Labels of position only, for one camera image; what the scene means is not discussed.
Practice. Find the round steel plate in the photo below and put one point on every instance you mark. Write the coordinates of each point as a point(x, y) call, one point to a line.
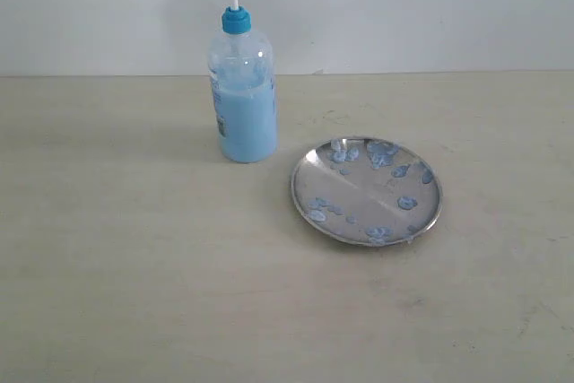
point(366, 191)

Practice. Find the blue soap pump bottle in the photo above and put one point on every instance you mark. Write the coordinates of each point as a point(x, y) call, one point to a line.
point(241, 69)

